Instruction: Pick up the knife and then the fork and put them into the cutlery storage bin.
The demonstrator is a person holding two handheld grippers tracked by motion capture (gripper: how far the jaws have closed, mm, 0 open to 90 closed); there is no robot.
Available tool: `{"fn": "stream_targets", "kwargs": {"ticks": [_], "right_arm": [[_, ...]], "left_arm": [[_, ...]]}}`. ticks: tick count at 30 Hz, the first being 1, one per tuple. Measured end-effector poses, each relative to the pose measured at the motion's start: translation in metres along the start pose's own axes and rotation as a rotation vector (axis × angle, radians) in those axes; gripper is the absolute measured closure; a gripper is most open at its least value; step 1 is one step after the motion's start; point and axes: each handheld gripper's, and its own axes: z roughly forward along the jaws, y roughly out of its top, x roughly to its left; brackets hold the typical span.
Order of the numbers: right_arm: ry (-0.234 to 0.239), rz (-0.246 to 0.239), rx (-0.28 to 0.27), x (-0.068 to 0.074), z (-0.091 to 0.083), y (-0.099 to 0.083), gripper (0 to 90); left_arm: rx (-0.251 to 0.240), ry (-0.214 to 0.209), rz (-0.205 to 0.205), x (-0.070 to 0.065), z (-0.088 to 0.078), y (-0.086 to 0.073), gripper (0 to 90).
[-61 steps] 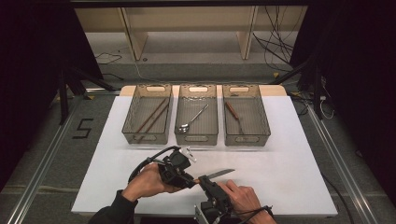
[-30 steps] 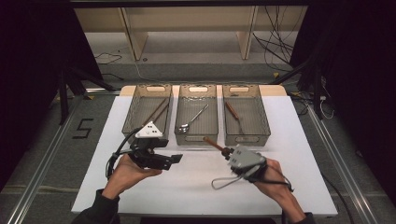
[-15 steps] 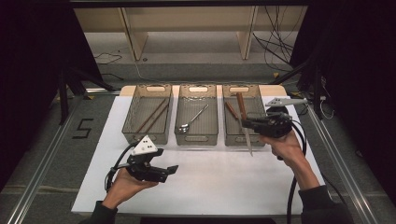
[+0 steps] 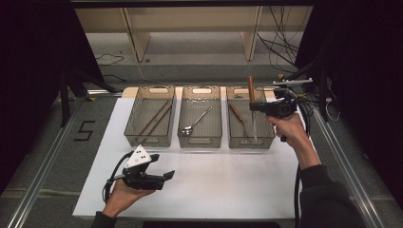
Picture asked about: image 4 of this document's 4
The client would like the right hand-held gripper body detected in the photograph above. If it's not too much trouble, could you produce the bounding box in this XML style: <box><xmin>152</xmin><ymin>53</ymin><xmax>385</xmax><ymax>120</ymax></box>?
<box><xmin>261</xmin><ymin>77</ymin><xmax>314</xmax><ymax>120</ymax></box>

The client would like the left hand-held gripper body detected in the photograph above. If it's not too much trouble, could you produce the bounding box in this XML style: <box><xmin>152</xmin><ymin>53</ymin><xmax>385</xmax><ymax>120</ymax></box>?
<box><xmin>121</xmin><ymin>144</ymin><xmax>166</xmax><ymax>191</ymax></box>

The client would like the smoke-grey transparent plastic bin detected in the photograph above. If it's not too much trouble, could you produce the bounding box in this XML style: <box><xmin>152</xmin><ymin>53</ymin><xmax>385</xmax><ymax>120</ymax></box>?
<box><xmin>123</xmin><ymin>85</ymin><xmax>177</xmax><ymax>148</ymax></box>
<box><xmin>177</xmin><ymin>85</ymin><xmax>223</xmax><ymax>149</ymax></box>
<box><xmin>225</xmin><ymin>85</ymin><xmax>277</xmax><ymax>150</ymax></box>

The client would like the silver metal spoon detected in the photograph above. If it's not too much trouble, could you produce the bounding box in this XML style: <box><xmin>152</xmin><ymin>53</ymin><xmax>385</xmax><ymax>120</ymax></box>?
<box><xmin>181</xmin><ymin>105</ymin><xmax>214</xmax><ymax>137</ymax></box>

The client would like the person's right hand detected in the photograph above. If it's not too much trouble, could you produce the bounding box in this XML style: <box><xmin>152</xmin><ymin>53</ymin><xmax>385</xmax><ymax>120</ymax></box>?
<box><xmin>265</xmin><ymin>112</ymin><xmax>314</xmax><ymax>154</ymax></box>

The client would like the person's left hand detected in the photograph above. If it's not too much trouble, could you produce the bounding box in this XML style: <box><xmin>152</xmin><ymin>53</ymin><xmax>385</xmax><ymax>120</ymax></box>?
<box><xmin>102</xmin><ymin>179</ymin><xmax>156</xmax><ymax>219</ymax></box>

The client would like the black tripod stand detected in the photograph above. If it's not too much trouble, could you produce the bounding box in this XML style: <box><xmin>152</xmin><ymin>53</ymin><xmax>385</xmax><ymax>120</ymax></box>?
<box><xmin>284</xmin><ymin>60</ymin><xmax>331</xmax><ymax>124</ymax></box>
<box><xmin>57</xmin><ymin>61</ymin><xmax>119</xmax><ymax>128</ymax></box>

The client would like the white table sheet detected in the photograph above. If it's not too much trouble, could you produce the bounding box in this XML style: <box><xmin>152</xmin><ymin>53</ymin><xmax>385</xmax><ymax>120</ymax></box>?
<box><xmin>72</xmin><ymin>96</ymin><xmax>305</xmax><ymax>220</ymax></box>

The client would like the black curtain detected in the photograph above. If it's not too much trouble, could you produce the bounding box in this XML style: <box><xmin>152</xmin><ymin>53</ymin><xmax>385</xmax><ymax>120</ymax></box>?
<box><xmin>0</xmin><ymin>0</ymin><xmax>106</xmax><ymax>194</ymax></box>
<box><xmin>294</xmin><ymin>0</ymin><xmax>403</xmax><ymax>210</ymax></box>

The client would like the light wooden shelf unit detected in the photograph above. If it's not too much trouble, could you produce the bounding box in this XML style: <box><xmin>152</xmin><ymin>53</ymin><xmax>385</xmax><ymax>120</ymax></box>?
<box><xmin>75</xmin><ymin>6</ymin><xmax>315</xmax><ymax>63</ymax></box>

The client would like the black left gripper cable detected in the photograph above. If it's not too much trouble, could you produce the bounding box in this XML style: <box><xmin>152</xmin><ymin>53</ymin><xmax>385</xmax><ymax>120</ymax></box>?
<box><xmin>102</xmin><ymin>151</ymin><xmax>134</xmax><ymax>203</ymax></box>

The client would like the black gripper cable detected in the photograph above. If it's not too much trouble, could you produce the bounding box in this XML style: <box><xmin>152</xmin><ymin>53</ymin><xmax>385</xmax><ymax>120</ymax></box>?
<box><xmin>102</xmin><ymin>151</ymin><xmax>134</xmax><ymax>203</ymax></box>
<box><xmin>284</xmin><ymin>89</ymin><xmax>315</xmax><ymax>228</ymax></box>

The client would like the bundle of black hanging cables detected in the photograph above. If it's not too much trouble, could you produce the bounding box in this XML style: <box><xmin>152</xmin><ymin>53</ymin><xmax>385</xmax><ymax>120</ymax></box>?
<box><xmin>256</xmin><ymin>6</ymin><xmax>306</xmax><ymax>74</ymax></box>

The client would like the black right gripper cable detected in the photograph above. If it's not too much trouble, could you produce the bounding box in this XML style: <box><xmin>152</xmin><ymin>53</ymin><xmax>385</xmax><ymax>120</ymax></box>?
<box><xmin>284</xmin><ymin>89</ymin><xmax>315</xmax><ymax>228</ymax></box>

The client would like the aluminium floor rail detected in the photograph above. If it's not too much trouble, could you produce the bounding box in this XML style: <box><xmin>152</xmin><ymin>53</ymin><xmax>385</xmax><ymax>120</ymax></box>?
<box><xmin>5</xmin><ymin>94</ymin><xmax>93</xmax><ymax>228</ymax></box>
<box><xmin>311</xmin><ymin>106</ymin><xmax>387</xmax><ymax>228</ymax></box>

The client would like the thin black floor cable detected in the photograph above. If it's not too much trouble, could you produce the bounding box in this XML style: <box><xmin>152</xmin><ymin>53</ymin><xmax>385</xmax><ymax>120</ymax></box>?
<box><xmin>96</xmin><ymin>52</ymin><xmax>125</xmax><ymax>67</ymax></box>

